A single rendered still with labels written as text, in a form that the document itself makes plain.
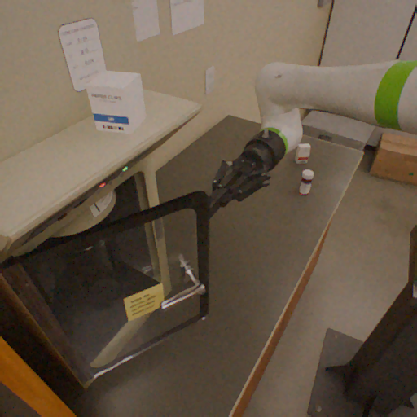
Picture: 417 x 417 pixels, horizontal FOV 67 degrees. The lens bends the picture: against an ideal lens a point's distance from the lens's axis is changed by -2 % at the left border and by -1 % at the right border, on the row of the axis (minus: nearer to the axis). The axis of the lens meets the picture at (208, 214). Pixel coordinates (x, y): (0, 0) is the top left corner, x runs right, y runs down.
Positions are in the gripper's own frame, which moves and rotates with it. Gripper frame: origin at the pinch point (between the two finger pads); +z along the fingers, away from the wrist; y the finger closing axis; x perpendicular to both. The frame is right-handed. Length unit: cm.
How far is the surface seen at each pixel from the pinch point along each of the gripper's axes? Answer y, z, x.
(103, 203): -13.4, 16.7, -5.8
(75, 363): -9.7, 35.7, 19.5
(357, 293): 43, -101, 128
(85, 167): -1.7, 25.8, -23.0
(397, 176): 43, -239, 122
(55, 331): -9.5, 35.4, 6.8
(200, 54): -55, -77, -1
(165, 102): -4.6, 7.5, -23.1
